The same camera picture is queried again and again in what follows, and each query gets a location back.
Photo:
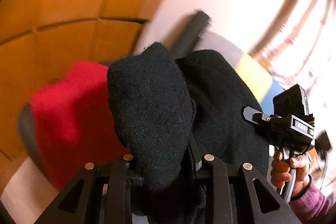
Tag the grey chair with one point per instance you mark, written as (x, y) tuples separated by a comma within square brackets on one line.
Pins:
[(26, 129)]

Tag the black sweater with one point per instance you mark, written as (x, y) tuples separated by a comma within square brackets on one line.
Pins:
[(152, 108)]

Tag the pink patterned curtain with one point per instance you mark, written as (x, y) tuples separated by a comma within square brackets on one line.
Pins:
[(302, 43)]

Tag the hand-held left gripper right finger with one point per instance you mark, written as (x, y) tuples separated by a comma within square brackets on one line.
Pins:
[(195, 161)]

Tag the red sweater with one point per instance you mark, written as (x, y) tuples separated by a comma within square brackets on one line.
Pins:
[(71, 113)]

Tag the person's right hand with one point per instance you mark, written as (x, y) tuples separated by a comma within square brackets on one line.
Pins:
[(278, 174)]

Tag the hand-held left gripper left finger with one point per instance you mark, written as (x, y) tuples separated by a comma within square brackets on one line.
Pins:
[(119, 182)]

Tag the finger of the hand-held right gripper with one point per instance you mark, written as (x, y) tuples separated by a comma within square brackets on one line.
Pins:
[(257, 117)]

